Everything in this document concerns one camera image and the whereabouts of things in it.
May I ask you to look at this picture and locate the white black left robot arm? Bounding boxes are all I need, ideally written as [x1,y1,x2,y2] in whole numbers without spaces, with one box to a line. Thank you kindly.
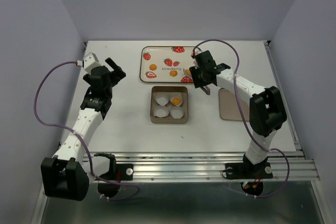
[40,53,126,201]

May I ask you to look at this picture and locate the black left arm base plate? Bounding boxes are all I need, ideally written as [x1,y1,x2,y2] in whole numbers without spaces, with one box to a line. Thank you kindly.
[92,153,133,182]

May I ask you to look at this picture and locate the orange round cookie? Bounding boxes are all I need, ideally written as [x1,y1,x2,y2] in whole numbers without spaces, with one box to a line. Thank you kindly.
[149,64,157,70]

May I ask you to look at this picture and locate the orange swirl cookie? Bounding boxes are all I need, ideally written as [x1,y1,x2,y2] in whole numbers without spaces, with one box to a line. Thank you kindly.
[171,97,182,106]

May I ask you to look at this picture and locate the gold square cookie tin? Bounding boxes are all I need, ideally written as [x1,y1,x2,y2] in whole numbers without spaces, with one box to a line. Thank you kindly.
[150,86,188,124]

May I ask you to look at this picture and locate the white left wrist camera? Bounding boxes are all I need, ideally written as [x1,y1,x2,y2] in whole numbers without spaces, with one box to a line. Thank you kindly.
[83,52,101,74]

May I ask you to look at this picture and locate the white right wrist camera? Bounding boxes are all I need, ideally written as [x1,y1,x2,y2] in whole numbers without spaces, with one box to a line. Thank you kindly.
[191,48,203,61]

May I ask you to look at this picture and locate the white paper cup front-right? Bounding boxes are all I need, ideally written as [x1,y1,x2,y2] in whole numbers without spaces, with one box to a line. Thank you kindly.
[169,106,184,119]

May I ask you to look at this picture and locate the white paper cup back-left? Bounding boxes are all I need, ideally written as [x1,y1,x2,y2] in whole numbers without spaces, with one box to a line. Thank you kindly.
[154,92,170,106]

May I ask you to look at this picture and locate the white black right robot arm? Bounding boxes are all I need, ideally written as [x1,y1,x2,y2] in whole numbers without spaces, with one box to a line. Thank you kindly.
[190,50,287,177]

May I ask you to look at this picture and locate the white paper cup back-right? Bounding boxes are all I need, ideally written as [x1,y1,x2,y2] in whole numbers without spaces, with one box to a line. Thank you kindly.
[170,92,183,103]

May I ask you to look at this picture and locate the white paper cup front-left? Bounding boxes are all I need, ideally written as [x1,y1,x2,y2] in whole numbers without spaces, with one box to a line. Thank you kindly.
[153,105,169,118]

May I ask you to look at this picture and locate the gold tin lid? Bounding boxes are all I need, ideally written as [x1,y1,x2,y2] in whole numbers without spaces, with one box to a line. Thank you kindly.
[218,89,242,121]

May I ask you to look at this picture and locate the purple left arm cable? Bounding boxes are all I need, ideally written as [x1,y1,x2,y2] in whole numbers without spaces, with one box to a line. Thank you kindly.
[33,61,140,201]

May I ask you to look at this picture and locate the aluminium front frame rails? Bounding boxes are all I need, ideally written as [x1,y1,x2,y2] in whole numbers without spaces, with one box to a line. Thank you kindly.
[32,147,333,223]

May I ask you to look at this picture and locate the aluminium table edge rail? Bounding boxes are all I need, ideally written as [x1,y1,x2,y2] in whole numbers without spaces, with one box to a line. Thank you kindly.
[264,40,306,158]

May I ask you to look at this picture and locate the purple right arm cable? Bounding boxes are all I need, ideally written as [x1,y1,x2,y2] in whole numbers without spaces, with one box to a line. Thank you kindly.
[193,39,291,199]

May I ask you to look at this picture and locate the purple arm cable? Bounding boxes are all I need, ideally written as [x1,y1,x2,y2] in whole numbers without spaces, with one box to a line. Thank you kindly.
[33,61,140,201]
[193,39,291,199]

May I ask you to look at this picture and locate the steel serving tongs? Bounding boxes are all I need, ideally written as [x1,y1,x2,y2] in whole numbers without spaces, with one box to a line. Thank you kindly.
[183,68,211,96]

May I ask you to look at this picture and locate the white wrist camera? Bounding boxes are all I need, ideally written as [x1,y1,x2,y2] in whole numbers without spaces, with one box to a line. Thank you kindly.
[191,48,203,61]
[83,52,101,74]

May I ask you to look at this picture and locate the strawberry print tray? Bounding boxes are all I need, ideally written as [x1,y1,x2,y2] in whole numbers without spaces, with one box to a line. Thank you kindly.
[140,46,194,83]

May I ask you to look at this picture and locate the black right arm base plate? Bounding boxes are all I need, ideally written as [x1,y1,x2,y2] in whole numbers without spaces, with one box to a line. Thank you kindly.
[224,162,273,180]

